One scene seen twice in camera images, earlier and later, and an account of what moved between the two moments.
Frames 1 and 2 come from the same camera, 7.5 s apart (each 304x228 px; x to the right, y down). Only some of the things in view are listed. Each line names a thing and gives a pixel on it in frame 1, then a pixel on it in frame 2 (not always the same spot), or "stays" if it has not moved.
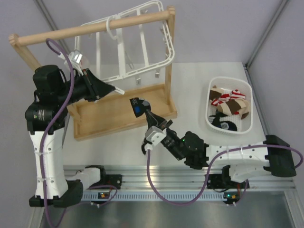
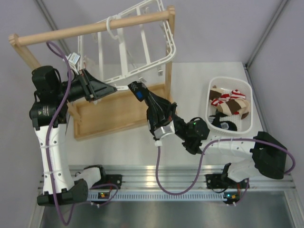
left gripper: (95, 87) stays
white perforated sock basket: (241, 85) stays
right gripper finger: (161, 121) → (163, 108)
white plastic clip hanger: (126, 52) stays
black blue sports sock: (139, 106) → (139, 91)
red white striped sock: (226, 97) stays
